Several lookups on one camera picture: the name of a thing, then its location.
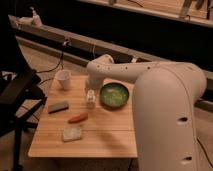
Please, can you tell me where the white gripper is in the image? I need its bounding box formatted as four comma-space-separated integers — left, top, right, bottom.
85, 76, 103, 103

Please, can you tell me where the black hanging cable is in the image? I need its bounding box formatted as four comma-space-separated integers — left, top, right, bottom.
35, 39, 72, 74

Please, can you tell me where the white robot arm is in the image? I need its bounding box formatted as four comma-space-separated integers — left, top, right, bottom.
86, 55, 207, 171

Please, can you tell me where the white plastic bottle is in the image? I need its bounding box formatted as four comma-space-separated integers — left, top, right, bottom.
87, 101, 96, 109

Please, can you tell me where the white sponge block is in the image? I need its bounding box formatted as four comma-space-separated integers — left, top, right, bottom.
62, 126, 82, 142

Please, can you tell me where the white spray bottle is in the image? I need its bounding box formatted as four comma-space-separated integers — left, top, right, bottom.
31, 7, 42, 27

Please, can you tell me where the orange toy carrot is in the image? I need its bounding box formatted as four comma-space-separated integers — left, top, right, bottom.
68, 113, 88, 123

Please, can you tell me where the white paper cup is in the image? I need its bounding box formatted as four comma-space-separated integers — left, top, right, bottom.
55, 69, 71, 90

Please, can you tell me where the green ceramic bowl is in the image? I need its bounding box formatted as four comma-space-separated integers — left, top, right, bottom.
99, 82, 129, 109

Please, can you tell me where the grey rectangular block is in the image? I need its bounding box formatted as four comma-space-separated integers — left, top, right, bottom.
48, 101, 69, 113

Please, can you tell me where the long wooden beam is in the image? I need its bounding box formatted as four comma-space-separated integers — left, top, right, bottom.
9, 15, 213, 113

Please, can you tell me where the black chair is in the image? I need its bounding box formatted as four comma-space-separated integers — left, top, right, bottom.
0, 70, 47, 171

